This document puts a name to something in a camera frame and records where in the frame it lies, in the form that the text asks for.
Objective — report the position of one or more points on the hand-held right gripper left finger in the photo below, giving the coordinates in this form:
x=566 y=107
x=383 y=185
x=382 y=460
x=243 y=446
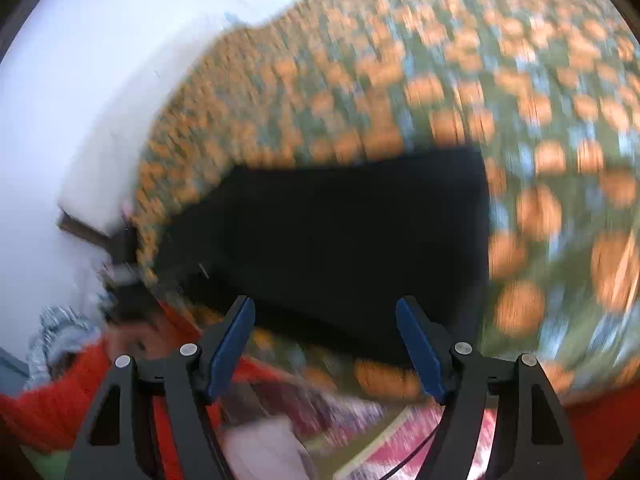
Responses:
x=229 y=342

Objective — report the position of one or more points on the patterned pink rug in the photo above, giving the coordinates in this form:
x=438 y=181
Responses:
x=360 y=440

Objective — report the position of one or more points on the person's left hand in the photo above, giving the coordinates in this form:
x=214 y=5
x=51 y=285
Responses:
x=132 y=340

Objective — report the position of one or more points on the wooden bedside table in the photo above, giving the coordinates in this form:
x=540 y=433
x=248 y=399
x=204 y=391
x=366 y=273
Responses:
x=82 y=230

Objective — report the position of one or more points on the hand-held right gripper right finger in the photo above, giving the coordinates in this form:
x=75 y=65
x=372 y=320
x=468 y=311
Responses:
x=422 y=347

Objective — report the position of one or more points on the white paper sheet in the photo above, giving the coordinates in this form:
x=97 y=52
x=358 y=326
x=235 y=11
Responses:
x=265 y=452

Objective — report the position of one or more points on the person's orange fleece robe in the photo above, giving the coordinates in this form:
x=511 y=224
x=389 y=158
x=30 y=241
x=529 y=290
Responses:
x=600 y=440

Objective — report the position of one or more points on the orange floral green blanket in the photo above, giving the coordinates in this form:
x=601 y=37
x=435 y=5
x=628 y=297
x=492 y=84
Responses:
x=450 y=60

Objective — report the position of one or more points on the grey white patterned cloth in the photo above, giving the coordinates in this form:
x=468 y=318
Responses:
x=57 y=335

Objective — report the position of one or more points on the black pants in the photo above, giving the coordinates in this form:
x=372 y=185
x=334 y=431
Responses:
x=325 y=240

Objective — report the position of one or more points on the person's left forearm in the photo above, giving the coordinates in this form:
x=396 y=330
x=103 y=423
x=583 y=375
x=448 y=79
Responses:
x=75 y=400

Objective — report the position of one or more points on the green cloth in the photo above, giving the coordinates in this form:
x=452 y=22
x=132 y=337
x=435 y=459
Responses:
x=47 y=465

